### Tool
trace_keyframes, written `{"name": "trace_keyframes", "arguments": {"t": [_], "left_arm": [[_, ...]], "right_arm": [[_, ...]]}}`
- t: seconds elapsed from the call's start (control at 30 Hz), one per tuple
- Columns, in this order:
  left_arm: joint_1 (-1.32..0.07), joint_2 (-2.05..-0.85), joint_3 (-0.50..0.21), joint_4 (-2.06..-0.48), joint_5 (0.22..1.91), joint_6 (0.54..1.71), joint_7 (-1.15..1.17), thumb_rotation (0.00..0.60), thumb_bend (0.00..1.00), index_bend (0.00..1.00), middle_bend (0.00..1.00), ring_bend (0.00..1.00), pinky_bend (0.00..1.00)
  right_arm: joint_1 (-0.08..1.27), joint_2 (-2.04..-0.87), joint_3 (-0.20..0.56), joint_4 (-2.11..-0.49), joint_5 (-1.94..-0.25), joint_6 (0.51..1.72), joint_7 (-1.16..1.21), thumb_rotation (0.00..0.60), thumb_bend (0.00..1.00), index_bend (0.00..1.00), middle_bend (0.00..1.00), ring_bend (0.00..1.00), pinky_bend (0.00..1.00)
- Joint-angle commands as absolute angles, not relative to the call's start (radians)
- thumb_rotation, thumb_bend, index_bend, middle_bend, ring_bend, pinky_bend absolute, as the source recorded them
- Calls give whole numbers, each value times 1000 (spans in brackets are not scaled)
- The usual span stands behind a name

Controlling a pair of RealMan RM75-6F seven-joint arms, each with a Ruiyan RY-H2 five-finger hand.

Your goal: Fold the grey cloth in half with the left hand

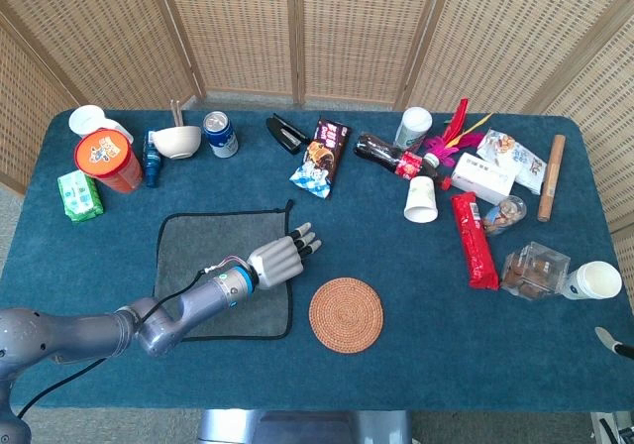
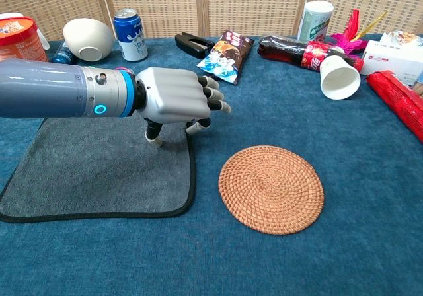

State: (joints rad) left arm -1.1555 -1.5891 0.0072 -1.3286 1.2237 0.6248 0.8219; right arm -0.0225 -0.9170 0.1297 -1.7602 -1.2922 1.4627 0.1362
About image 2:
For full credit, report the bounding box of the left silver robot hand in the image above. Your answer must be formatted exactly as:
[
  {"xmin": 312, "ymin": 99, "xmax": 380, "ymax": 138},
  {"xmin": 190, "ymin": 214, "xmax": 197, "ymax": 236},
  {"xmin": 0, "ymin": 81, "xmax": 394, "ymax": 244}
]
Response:
[{"xmin": 134, "ymin": 66, "xmax": 232, "ymax": 147}]

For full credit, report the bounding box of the grey and blue cloth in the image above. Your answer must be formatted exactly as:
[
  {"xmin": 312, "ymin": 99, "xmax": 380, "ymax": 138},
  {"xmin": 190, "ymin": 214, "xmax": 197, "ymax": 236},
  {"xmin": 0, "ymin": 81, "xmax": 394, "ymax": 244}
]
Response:
[{"xmin": 0, "ymin": 110, "xmax": 196, "ymax": 224}]

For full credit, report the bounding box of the black stapler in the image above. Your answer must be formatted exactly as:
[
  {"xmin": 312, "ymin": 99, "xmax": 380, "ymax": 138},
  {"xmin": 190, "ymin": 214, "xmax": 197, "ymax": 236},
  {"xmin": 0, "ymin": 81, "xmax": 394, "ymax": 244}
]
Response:
[{"xmin": 174, "ymin": 33, "xmax": 216, "ymax": 60}]

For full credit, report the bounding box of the brown chocolate snack packet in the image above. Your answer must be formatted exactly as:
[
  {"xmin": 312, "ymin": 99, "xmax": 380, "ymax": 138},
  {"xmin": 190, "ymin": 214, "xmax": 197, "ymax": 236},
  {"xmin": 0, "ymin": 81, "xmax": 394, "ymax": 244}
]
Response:
[{"xmin": 196, "ymin": 29, "xmax": 255, "ymax": 86}]

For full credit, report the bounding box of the blue and white drink can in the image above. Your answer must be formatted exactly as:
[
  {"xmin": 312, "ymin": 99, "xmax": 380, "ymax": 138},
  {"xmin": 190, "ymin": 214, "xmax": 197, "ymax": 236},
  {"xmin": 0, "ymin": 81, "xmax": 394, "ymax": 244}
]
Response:
[{"xmin": 113, "ymin": 8, "xmax": 149, "ymax": 63}]

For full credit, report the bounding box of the white ceramic bowl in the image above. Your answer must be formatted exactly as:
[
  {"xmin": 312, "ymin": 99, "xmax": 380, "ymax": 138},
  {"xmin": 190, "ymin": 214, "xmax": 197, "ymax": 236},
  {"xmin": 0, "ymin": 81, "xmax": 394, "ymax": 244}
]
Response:
[{"xmin": 62, "ymin": 17, "xmax": 116, "ymax": 63}]

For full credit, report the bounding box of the small dark blue bottle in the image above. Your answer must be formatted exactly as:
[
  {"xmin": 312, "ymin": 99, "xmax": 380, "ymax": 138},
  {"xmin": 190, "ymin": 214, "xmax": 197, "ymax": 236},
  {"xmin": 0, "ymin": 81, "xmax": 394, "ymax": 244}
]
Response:
[{"xmin": 52, "ymin": 40, "xmax": 79, "ymax": 66}]

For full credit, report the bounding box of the cola bottle with red label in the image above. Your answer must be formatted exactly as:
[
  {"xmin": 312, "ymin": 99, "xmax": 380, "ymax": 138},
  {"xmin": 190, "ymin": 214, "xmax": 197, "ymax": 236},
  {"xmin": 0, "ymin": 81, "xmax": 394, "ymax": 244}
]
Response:
[{"xmin": 257, "ymin": 34, "xmax": 365, "ymax": 73}]

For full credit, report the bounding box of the woven bamboo folding screen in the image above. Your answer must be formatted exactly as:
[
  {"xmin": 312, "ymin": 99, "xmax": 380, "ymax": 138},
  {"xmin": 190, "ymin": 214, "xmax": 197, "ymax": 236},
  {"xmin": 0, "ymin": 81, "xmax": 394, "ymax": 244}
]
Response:
[{"xmin": 0, "ymin": 0, "xmax": 423, "ymax": 42}]

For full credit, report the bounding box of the round woven rattan coaster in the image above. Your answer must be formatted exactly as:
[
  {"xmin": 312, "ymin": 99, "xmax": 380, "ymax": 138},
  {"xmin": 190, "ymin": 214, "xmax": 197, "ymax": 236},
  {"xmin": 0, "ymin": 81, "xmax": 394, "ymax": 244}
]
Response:
[{"xmin": 218, "ymin": 145, "xmax": 325, "ymax": 236}]

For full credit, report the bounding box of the orange instant noodle tub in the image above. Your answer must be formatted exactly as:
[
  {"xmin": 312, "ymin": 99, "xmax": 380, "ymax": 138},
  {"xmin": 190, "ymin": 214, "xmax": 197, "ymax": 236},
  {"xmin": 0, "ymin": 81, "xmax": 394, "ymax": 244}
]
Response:
[{"xmin": 0, "ymin": 16, "xmax": 50, "ymax": 63}]

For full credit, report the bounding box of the white and green canister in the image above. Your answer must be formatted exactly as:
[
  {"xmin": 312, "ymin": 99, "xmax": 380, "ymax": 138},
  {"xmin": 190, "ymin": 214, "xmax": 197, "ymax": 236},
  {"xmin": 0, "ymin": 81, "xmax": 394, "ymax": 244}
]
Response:
[{"xmin": 297, "ymin": 1, "xmax": 335, "ymax": 43}]

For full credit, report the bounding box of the white paper cup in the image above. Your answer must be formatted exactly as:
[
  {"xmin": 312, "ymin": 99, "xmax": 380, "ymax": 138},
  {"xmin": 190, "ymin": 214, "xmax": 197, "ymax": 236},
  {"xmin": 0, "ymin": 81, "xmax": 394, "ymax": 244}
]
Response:
[{"xmin": 319, "ymin": 55, "xmax": 362, "ymax": 101}]

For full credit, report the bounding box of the blue plush table cloth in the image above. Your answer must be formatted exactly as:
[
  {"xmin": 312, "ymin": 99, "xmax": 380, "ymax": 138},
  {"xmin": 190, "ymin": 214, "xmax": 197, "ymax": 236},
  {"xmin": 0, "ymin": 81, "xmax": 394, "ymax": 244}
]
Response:
[{"xmin": 0, "ymin": 36, "xmax": 423, "ymax": 296}]

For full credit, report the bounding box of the colourful feather shuttlecock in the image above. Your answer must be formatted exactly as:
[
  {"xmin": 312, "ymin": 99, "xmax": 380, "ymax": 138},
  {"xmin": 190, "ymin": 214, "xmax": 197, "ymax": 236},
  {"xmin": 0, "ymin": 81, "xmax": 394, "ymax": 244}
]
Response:
[{"xmin": 330, "ymin": 9, "xmax": 389, "ymax": 61}]

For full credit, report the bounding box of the white tissue box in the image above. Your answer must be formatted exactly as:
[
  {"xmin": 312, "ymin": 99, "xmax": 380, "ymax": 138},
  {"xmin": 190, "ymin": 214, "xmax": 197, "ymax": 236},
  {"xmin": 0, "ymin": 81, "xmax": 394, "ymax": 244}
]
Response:
[{"xmin": 359, "ymin": 40, "xmax": 423, "ymax": 86}]

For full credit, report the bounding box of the long red biscuit packet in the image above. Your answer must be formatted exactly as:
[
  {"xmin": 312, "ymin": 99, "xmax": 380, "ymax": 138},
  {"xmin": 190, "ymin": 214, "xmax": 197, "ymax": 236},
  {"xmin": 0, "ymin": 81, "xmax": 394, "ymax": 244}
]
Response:
[{"xmin": 366, "ymin": 70, "xmax": 423, "ymax": 144}]

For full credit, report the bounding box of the white printed snack bag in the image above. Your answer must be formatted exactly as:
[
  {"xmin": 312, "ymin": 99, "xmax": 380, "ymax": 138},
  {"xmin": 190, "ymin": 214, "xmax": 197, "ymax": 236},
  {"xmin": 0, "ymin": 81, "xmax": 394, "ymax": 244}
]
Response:
[{"xmin": 379, "ymin": 30, "xmax": 423, "ymax": 51}]

